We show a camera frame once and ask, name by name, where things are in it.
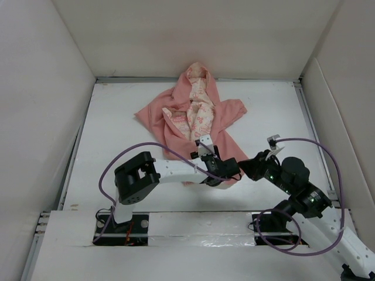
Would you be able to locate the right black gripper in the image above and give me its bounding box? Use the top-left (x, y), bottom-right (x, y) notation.
top-left (238, 149), bottom-right (293, 194)

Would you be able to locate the pink hooded jacket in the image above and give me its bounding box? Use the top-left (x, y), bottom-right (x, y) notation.
top-left (135, 63), bottom-right (248, 161)

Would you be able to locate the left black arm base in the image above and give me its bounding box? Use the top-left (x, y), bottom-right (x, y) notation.
top-left (92, 208), bottom-right (149, 246)

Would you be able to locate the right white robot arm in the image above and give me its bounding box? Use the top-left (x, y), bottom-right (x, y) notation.
top-left (238, 150), bottom-right (374, 280)

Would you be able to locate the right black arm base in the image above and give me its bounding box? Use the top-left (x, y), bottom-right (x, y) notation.
top-left (247, 200), bottom-right (303, 251)

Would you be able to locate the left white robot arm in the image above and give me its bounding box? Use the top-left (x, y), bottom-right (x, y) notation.
top-left (110, 146), bottom-right (241, 232)

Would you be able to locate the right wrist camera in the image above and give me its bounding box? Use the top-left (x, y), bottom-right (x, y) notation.
top-left (265, 134), bottom-right (285, 160)

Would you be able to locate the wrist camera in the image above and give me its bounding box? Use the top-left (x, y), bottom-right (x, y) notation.
top-left (196, 135), bottom-right (214, 157)
top-left (265, 134), bottom-right (285, 160)

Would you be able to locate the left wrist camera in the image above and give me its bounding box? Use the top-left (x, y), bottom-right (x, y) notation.
top-left (196, 135), bottom-right (214, 157)

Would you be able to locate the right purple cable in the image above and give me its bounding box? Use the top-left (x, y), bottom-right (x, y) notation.
top-left (255, 138), bottom-right (343, 255)

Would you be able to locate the purple cable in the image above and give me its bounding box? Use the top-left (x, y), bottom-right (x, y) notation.
top-left (255, 138), bottom-right (343, 255)
top-left (93, 142), bottom-right (223, 244)

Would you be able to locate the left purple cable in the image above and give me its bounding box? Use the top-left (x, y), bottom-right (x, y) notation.
top-left (93, 142), bottom-right (223, 244)

